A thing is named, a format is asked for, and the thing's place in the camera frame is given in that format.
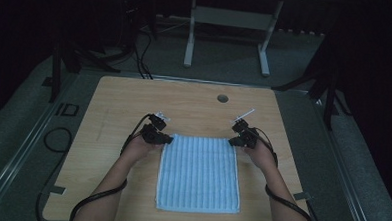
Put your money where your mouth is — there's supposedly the person's right hand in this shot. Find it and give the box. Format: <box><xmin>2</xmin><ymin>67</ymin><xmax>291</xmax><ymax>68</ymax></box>
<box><xmin>234</xmin><ymin>143</ymin><xmax>278</xmax><ymax>172</ymax></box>

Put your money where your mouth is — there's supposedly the person's left hand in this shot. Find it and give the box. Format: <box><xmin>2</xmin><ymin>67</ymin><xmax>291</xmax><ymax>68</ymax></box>
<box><xmin>121</xmin><ymin>133</ymin><xmax>166</xmax><ymax>168</ymax></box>

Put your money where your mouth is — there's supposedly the grey tape piece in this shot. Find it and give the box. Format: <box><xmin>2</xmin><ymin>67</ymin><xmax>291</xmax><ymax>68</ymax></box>
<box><xmin>49</xmin><ymin>184</ymin><xmax>68</xmax><ymax>196</ymax></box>
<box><xmin>292</xmin><ymin>191</ymin><xmax>313</xmax><ymax>203</ymax></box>

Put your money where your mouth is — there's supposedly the black metal stand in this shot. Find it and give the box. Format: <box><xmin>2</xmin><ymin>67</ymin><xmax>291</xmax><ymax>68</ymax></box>
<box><xmin>270</xmin><ymin>43</ymin><xmax>355</xmax><ymax>132</ymax></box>
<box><xmin>47</xmin><ymin>33</ymin><xmax>123</xmax><ymax>107</ymax></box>

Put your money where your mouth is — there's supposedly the white metal desk frame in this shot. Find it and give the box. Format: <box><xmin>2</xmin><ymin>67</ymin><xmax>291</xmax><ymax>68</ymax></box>
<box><xmin>183</xmin><ymin>0</ymin><xmax>285</xmax><ymax>78</ymax></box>

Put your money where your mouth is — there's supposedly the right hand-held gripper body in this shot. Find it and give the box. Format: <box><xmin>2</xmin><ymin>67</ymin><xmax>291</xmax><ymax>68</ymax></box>
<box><xmin>230</xmin><ymin>107</ymin><xmax>261</xmax><ymax>149</ymax></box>

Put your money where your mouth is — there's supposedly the blue striped towel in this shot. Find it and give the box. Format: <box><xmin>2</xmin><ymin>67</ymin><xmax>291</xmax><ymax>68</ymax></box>
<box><xmin>155</xmin><ymin>132</ymin><xmax>245</xmax><ymax>216</ymax></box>

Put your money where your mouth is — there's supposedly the metal floor rail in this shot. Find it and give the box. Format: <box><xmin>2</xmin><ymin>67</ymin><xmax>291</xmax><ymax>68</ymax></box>
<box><xmin>0</xmin><ymin>71</ymin><xmax>78</xmax><ymax>219</ymax></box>
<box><xmin>307</xmin><ymin>94</ymin><xmax>383</xmax><ymax>221</ymax></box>

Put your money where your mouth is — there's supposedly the bundle of black floor cables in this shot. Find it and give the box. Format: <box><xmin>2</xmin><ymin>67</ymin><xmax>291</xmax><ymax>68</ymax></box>
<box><xmin>130</xmin><ymin>30</ymin><xmax>156</xmax><ymax>81</ymax></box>

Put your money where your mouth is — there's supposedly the dark computer tower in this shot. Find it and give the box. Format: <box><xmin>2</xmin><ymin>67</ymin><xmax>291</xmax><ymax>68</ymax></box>
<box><xmin>119</xmin><ymin>0</ymin><xmax>158</xmax><ymax>42</ymax></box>

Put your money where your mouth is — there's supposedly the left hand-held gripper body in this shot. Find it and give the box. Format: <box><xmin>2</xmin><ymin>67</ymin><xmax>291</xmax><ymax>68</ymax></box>
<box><xmin>137</xmin><ymin>110</ymin><xmax>172</xmax><ymax>146</ymax></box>

